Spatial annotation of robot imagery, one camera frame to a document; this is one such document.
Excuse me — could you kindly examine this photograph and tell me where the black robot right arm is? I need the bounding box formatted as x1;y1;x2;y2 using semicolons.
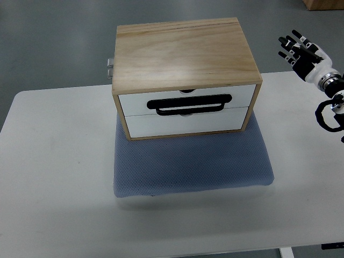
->
315;72;343;133

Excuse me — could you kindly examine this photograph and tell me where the white drawer black handle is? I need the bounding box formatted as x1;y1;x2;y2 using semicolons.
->
119;84;256;117

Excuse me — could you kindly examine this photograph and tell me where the white lower drawer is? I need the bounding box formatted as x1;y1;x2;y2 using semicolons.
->
125;107;248;138

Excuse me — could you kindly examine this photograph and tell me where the metal bracket behind cabinet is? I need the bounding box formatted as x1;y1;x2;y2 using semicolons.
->
107;58;114;79

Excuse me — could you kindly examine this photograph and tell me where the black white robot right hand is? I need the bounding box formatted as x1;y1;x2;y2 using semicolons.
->
278;30;340;88

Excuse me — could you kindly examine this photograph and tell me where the white table leg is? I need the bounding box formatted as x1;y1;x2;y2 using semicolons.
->
279;247;295;258

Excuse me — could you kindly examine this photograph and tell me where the wooden drawer cabinet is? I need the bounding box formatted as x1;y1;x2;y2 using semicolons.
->
112;18;262;140

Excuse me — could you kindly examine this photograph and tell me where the blue grey mesh cushion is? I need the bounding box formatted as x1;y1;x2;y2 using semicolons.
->
113;116;274;198

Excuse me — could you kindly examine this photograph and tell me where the black table control panel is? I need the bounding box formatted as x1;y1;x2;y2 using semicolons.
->
321;242;344;250

